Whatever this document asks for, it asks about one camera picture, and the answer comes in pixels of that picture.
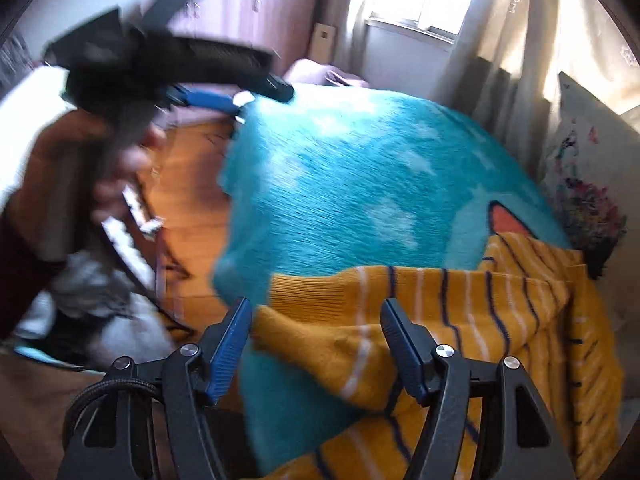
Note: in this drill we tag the yellow striped knit sweater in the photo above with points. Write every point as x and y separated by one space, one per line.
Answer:
450 350

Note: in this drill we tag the person's left hand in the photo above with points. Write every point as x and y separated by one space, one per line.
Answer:
65 170

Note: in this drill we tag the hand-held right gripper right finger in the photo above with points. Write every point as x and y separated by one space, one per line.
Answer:
404 345

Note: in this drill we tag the grey cloth pile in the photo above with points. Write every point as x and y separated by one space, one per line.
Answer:
100 305

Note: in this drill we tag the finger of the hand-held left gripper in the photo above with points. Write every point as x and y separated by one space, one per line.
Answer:
205 98
270 86

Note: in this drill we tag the sheer white curtain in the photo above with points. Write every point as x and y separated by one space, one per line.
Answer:
520 25

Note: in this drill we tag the teal fluffy blanket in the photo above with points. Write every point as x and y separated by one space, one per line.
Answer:
360 175

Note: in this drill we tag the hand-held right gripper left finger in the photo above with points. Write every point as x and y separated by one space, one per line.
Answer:
231 345

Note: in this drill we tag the floral printed pillow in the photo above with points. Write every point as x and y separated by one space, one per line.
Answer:
587 175

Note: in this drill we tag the person's left forearm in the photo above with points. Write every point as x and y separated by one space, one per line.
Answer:
25 280

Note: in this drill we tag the pink wardrobe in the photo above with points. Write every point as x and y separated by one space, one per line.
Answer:
240 5

